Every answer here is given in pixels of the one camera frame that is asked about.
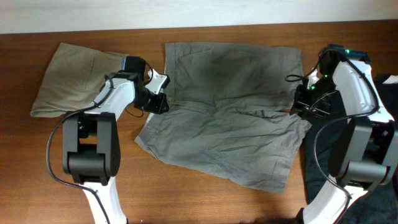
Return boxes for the grey shorts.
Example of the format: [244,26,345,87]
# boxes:
[136,42,311,194]

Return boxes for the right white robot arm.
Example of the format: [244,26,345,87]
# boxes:
[285,44,397,223]

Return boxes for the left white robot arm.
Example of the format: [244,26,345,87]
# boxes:
[62,72,170,223]

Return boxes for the folded khaki shorts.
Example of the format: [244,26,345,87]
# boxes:
[30,43,127,118]

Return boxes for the dark navy garment pile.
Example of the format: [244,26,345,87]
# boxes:
[304,75,397,224]

